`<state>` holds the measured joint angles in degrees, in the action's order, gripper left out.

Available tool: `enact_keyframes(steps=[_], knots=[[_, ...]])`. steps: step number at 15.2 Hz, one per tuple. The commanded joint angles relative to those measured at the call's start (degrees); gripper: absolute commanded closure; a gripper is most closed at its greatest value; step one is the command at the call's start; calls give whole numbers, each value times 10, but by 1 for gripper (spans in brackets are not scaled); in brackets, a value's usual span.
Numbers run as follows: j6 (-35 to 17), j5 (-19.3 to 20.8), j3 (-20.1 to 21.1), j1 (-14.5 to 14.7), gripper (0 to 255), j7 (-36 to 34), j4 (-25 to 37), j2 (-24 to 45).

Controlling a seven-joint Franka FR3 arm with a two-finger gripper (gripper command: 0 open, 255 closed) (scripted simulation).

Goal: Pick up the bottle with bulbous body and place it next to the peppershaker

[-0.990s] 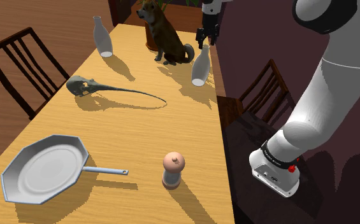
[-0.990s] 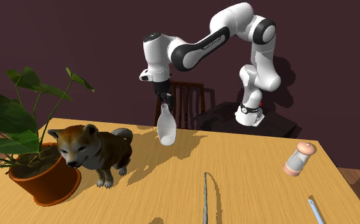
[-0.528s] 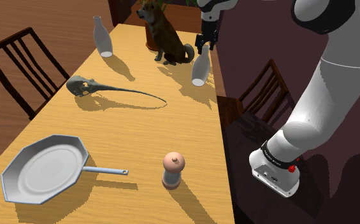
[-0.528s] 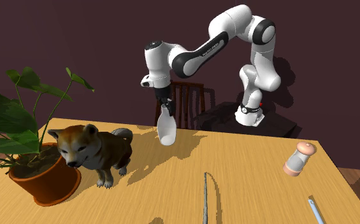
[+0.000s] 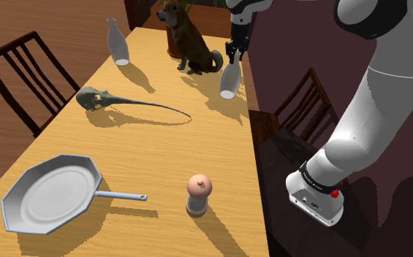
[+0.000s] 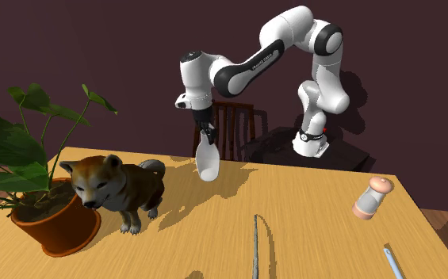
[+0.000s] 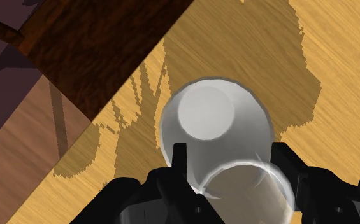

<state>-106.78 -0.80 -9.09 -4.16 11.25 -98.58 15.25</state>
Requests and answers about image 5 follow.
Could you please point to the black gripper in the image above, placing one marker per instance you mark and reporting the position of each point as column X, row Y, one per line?
column 239, row 34

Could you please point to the white bottle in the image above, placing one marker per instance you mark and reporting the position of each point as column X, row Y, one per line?
column 230, row 79
column 117, row 43

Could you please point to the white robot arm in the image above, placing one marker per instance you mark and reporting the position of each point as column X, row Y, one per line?
column 388, row 99

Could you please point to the brown dog figure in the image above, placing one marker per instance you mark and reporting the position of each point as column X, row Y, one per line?
column 190, row 41

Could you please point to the dark wooden chair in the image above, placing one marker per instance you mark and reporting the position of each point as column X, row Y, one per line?
column 24, row 76
column 304, row 106

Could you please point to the wooden dining table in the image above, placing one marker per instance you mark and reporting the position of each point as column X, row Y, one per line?
column 177, row 142

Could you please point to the grey long-beaked bird skull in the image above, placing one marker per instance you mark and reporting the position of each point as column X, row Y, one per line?
column 101, row 99

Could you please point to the pink pepper mill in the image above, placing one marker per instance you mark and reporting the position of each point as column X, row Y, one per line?
column 199, row 195

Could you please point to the dark robot stand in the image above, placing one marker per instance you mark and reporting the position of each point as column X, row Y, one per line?
column 298, row 220

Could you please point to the grey octagonal frying pan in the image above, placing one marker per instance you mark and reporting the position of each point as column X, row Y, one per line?
column 51, row 194

